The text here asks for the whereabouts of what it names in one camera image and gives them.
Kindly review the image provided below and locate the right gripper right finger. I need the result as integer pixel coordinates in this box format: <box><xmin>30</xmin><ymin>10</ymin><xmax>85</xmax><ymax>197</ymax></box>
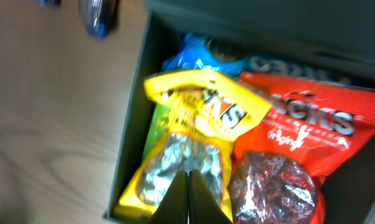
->
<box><xmin>188</xmin><ymin>169</ymin><xmax>233</xmax><ymax>224</ymax></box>

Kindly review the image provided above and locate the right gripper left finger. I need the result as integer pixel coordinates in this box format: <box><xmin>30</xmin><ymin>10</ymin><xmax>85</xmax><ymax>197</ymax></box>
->
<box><xmin>147</xmin><ymin>171</ymin><xmax>188</xmax><ymax>224</ymax></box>

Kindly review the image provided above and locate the red snack bag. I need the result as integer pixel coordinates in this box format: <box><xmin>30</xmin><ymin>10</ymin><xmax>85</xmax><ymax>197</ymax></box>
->
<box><xmin>229</xmin><ymin>72</ymin><xmax>375</xmax><ymax>223</ymax></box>

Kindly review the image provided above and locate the Haribo gummy worms bag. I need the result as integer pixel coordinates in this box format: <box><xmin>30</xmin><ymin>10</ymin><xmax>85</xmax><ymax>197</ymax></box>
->
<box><xmin>142</xmin><ymin>104</ymin><xmax>169</xmax><ymax>160</ymax></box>

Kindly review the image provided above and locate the yellow snack bag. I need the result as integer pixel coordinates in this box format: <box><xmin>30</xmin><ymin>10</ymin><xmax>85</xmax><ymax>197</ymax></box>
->
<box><xmin>114</xmin><ymin>70</ymin><xmax>272</xmax><ymax>218</ymax></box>

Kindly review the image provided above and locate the blue Oreo cookie pack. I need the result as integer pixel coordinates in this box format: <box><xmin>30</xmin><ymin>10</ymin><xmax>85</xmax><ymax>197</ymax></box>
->
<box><xmin>162</xmin><ymin>33</ymin><xmax>354</xmax><ymax>85</ymax></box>

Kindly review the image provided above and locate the dark blue chocolate bar wrapper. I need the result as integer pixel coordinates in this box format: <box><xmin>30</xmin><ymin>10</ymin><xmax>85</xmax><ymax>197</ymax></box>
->
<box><xmin>78</xmin><ymin>0</ymin><xmax>119</xmax><ymax>39</ymax></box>

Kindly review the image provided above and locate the dark green open box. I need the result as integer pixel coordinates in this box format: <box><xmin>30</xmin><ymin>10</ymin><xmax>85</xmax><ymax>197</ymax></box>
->
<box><xmin>104</xmin><ymin>0</ymin><xmax>375</xmax><ymax>223</ymax></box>

